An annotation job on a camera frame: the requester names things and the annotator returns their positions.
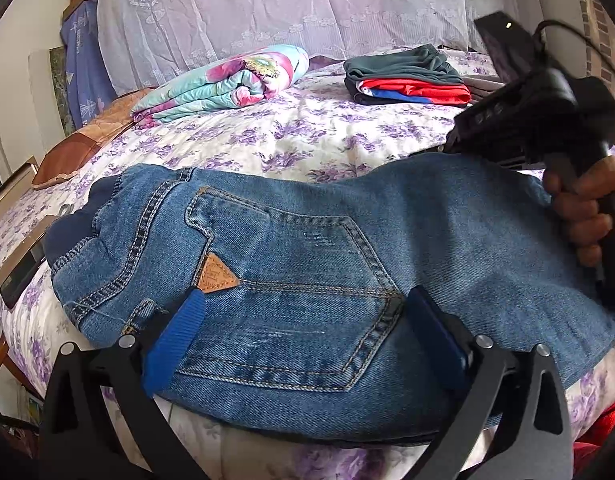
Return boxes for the brick patterned curtain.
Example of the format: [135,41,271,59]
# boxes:
[575,0,615,146]

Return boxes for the folded black garment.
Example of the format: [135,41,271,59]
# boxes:
[345,77,388,107]

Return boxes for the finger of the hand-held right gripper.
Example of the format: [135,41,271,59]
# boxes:
[409,142,451,158]

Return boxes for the blue patterned cloth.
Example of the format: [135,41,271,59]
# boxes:
[60,0,118,131]

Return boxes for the folded blue garment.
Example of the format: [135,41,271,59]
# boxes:
[370,87,423,103]

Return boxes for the white lace cover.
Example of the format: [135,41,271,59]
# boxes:
[96,0,545,96]

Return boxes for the red cloth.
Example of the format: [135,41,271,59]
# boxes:
[572,405,615,480]

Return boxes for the bed with purple floral sheet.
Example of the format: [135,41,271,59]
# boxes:
[0,50,615,480]

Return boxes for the green marbled picture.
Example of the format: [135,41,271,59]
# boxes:
[48,45,77,138]

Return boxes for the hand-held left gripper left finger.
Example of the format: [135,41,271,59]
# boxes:
[38,290,208,480]

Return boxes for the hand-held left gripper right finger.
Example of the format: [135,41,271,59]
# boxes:
[406,285,574,480]

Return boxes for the folded dark green garment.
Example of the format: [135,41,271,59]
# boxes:
[343,43,464,92]

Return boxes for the brown patchwork cushion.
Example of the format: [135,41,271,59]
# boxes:
[32,87,158,191]

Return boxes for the folded red garment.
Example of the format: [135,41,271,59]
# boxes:
[360,77,472,107]

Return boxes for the dark framed panel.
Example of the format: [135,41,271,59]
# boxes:
[0,237,49,311]

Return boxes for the person's right hand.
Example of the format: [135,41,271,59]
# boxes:
[543,155,615,268]

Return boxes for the folded floral quilt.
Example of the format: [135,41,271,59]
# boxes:
[130,44,311,131]

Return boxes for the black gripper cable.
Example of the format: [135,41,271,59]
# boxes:
[531,19,615,78]

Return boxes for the folded grey pants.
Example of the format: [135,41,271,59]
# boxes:
[461,74,505,103]

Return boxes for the blue denim pants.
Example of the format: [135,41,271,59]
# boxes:
[44,152,615,448]

